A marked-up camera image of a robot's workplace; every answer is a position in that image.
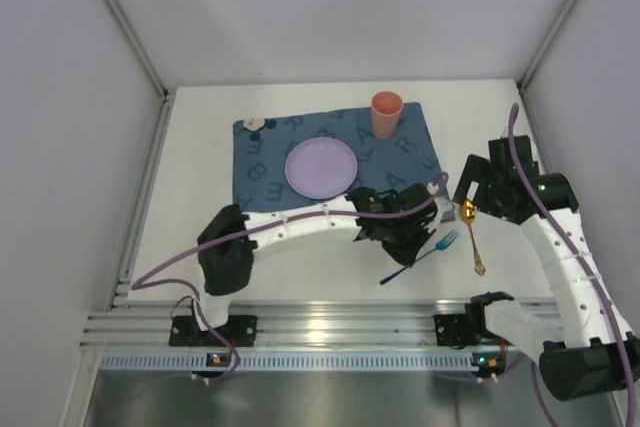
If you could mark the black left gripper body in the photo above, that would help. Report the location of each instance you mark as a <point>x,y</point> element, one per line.
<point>409,235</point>

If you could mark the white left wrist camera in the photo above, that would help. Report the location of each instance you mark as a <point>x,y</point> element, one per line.
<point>445,211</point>

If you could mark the blue letter-print placemat cloth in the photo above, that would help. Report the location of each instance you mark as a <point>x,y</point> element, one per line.
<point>261,148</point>

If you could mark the right aluminium frame post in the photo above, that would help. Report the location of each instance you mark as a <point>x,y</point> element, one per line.
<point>558,21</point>

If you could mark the blue metallic fork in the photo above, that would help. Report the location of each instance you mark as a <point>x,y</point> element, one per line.
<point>442,245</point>

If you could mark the left aluminium frame post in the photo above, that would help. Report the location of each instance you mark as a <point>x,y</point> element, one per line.
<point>133,41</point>

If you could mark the orange plastic cup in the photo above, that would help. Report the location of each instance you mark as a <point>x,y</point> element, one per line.
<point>386,109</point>

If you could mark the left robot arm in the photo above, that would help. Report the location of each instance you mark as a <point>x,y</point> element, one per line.
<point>234,241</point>

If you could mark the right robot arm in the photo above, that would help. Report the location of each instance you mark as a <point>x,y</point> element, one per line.
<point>594,350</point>

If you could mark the aluminium frame post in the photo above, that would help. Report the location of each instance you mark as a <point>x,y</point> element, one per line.
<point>133,41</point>
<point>558,21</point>

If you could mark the purple plastic plate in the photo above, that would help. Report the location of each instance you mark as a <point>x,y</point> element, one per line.
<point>321,168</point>

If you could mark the gold ornate spoon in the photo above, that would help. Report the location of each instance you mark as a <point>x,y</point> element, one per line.
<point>467,214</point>

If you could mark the aluminium mounting rail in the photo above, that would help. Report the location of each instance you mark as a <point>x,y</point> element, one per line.
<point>315,325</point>

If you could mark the perforated grey cable duct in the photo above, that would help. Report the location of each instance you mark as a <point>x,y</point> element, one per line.
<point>300,361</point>

